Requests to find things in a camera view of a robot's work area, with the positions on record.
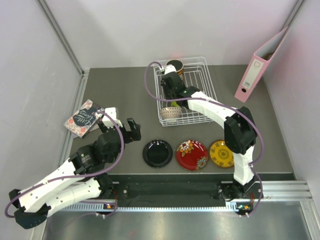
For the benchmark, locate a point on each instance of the yellow brown plate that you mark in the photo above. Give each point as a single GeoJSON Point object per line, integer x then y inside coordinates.
{"type": "Point", "coordinates": [221, 155]}

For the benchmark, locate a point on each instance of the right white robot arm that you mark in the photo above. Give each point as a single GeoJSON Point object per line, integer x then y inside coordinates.
{"type": "Point", "coordinates": [239, 135]}

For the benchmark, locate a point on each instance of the floral cover book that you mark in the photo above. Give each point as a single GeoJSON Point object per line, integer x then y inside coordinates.
{"type": "Point", "coordinates": [84, 120]}

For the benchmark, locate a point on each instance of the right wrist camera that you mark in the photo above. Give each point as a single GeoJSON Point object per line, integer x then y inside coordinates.
{"type": "Point", "coordinates": [167, 69]}

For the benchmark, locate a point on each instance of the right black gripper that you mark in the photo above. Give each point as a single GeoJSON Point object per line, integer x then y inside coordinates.
{"type": "Point", "coordinates": [165, 87]}

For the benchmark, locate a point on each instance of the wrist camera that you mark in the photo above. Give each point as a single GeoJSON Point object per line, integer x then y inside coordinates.
{"type": "Point", "coordinates": [167, 69]}
{"type": "Point", "coordinates": [112, 113]}

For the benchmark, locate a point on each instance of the red floral plate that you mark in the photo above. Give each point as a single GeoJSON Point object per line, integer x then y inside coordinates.
{"type": "Point", "coordinates": [192, 155]}

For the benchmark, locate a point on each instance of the black plate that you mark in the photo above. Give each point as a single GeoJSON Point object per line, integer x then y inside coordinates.
{"type": "Point", "coordinates": [157, 153]}

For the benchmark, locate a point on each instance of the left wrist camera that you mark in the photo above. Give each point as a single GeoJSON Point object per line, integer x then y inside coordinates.
{"type": "Point", "coordinates": [112, 113]}

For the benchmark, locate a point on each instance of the black floral mug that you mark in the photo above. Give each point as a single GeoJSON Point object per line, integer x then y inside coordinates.
{"type": "Point", "coordinates": [179, 67]}

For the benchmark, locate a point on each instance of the pink ring binder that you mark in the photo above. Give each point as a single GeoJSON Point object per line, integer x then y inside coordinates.
{"type": "Point", "coordinates": [258, 64]}

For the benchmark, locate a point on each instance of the white wire dish rack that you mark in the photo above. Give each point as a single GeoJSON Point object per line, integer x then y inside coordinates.
{"type": "Point", "coordinates": [196, 77]}

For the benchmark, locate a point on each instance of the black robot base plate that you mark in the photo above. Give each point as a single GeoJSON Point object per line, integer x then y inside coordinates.
{"type": "Point", "coordinates": [186, 189]}

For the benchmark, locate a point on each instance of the patterned ceramic bowl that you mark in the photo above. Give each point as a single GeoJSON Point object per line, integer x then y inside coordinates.
{"type": "Point", "coordinates": [167, 113]}

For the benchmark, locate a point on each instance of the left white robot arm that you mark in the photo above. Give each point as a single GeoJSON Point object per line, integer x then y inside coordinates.
{"type": "Point", "coordinates": [81, 177]}

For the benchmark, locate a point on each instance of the green plate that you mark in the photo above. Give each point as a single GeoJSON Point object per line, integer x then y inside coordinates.
{"type": "Point", "coordinates": [175, 104]}

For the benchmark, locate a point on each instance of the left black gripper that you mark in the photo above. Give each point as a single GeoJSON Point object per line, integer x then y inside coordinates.
{"type": "Point", "coordinates": [135, 135]}

